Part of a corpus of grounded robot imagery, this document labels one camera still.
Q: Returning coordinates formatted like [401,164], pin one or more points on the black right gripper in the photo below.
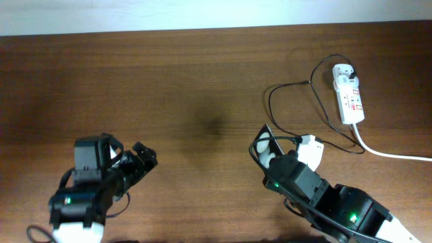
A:
[271,183]

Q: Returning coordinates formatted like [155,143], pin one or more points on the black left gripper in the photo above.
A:
[138,169]

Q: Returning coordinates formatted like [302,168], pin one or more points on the black smartphone with lit screen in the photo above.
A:
[267,149]

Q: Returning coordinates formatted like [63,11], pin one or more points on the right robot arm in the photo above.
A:
[340,213]

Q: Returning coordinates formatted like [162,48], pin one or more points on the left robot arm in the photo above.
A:
[79,208]

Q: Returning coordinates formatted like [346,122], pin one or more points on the white USB charger plug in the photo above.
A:
[343,75]

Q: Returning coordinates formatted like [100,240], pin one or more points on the white power strip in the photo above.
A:
[349,100]

